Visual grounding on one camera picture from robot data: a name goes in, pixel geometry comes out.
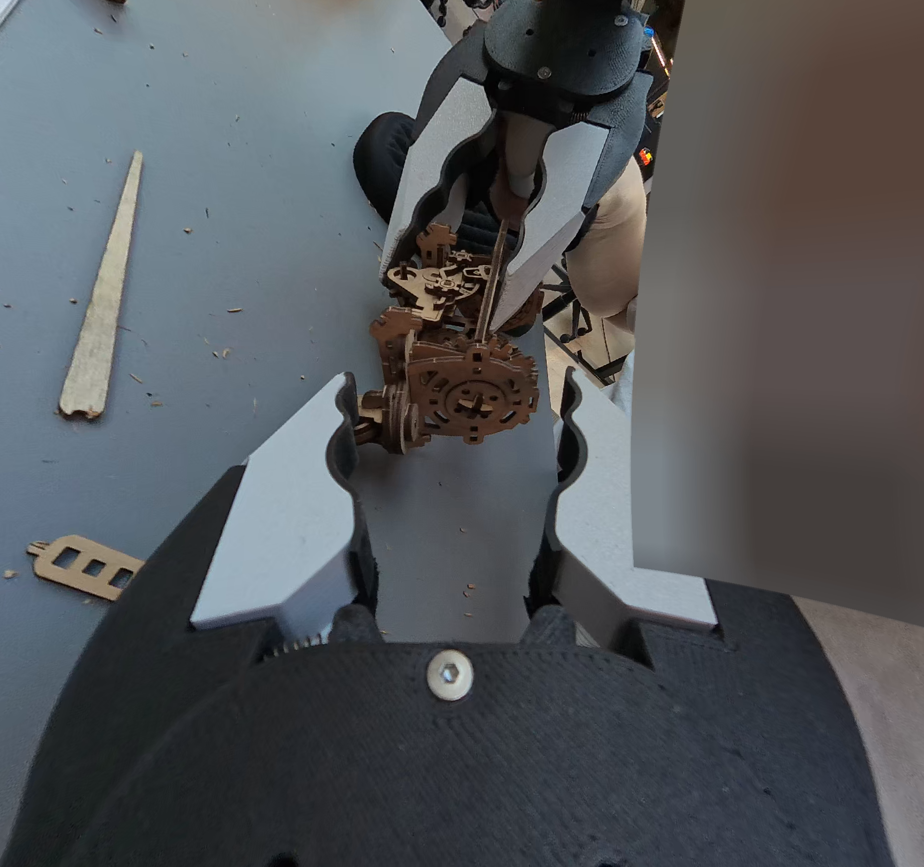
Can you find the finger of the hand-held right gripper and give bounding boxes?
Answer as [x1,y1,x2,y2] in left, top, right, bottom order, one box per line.
[493,125,607,330]
[380,76,499,285]

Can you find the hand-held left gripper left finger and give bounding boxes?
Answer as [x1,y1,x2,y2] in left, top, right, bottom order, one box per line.
[190,372,378,642]

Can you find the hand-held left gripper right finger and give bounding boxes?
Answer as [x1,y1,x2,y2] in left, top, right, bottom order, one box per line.
[543,368,720,656]

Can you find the wooden model piece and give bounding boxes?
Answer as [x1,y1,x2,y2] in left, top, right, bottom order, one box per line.
[473,217,515,348]

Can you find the wooden mechanical model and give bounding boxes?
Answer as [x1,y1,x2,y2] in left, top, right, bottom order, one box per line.
[359,221,542,455]

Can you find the grey desk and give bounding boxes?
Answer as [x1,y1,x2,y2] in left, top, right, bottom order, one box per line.
[0,0,571,835]

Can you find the long slotted wooden piece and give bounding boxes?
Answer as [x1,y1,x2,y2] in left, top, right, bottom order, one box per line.
[27,535,145,602]

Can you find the pointed wooden strip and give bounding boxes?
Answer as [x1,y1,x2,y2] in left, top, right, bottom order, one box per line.
[58,151,144,421]

